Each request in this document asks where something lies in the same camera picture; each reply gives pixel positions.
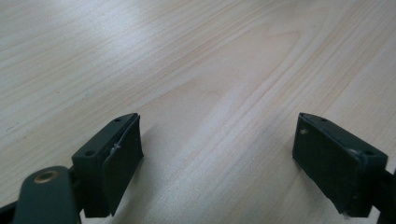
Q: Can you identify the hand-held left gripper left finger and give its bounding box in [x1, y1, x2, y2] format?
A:
[71, 112, 145, 218]

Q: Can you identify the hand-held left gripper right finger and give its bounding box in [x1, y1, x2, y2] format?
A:
[291, 112, 389, 218]

